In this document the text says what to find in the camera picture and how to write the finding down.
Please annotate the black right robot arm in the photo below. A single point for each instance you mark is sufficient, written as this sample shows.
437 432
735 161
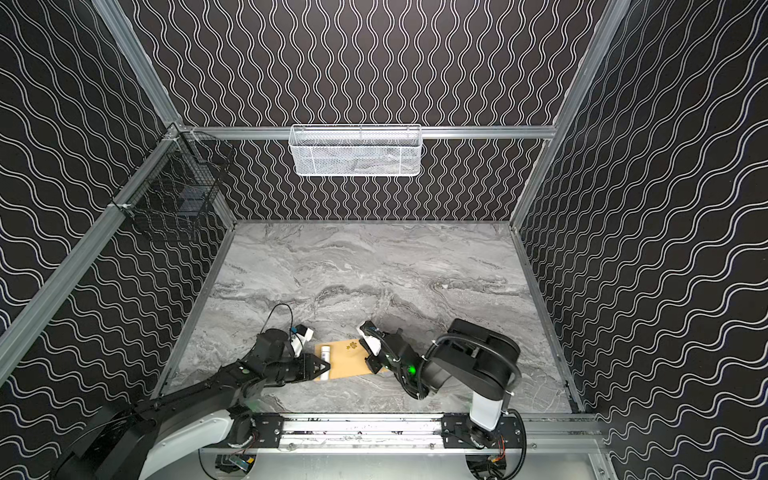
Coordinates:
482 360

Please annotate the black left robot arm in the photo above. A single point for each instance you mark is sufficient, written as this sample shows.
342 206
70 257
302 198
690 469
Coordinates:
134 441

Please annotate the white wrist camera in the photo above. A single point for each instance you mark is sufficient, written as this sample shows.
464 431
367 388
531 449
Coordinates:
370 341
299 336

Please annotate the aluminium back crossbar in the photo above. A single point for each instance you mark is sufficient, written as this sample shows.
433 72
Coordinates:
380 131

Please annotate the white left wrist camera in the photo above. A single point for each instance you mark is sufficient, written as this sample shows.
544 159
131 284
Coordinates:
299 336

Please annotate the aluminium frame corner post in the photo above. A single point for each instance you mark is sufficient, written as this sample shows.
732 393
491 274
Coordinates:
611 19
125 37

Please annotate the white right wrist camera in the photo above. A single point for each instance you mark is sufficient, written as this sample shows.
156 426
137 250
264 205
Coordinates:
370 341

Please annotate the white glue stick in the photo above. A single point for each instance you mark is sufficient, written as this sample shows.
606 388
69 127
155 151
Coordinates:
325 351

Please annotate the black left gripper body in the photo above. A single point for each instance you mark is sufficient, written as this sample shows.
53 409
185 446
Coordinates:
303 366

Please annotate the aluminium left side rail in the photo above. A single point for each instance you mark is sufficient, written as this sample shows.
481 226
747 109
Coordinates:
17 340

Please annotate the brown paper envelope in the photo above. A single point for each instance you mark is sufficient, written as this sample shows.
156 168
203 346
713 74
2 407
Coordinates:
347 359

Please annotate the aluminium frame corner post right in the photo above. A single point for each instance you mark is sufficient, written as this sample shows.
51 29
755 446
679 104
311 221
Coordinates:
611 19

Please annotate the white wire mesh basket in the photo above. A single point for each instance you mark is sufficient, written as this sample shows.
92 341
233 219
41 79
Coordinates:
356 157

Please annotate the aluminium frame corner post left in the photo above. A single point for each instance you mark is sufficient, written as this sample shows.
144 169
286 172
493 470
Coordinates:
125 37

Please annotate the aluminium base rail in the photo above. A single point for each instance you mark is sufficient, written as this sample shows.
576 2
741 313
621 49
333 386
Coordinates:
386 434

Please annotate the black wire basket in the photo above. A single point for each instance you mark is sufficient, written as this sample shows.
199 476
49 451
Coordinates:
180 198

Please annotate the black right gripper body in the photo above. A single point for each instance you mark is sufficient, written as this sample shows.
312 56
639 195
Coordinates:
387 351

